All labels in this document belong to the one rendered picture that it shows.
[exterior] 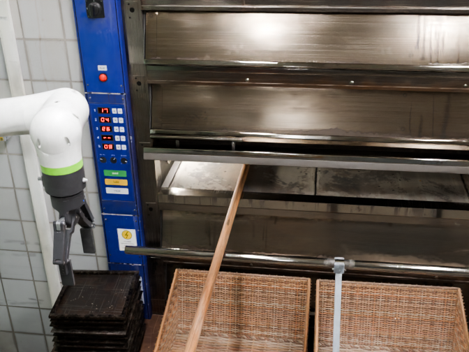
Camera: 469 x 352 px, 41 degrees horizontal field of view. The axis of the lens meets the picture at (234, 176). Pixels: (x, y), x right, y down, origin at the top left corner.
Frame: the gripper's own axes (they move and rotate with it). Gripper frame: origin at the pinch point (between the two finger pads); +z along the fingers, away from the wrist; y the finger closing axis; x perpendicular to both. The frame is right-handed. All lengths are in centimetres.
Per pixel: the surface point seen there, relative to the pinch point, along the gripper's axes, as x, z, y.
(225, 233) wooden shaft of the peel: 25, 26, -60
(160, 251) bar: 4, 30, -52
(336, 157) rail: 61, 4, -75
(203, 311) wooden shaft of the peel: 25.2, 27.4, -19.7
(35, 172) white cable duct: -55, 19, -87
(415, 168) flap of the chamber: 87, 7, -75
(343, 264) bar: 65, 31, -52
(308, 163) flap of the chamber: 52, 6, -75
